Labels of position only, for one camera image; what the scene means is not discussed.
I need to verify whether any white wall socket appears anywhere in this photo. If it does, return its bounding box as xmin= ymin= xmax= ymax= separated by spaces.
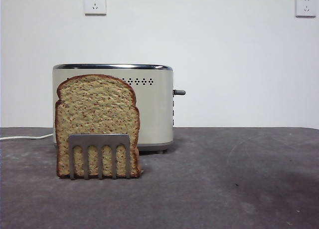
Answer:
xmin=84 ymin=0 xmax=107 ymax=16
xmin=295 ymin=0 xmax=317 ymax=18

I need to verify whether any brown seeded bread slice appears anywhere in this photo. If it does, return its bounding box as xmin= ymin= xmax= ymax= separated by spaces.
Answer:
xmin=54 ymin=73 xmax=142 ymax=179

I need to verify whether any steel toast rack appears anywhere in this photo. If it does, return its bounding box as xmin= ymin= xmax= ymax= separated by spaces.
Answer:
xmin=67 ymin=133 xmax=145 ymax=180

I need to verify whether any cream two-slot toaster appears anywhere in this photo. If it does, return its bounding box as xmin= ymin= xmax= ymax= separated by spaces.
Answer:
xmin=52 ymin=63 xmax=174 ymax=155

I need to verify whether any white power cable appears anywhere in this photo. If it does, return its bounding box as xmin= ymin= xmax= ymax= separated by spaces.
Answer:
xmin=0 ymin=133 xmax=54 ymax=141

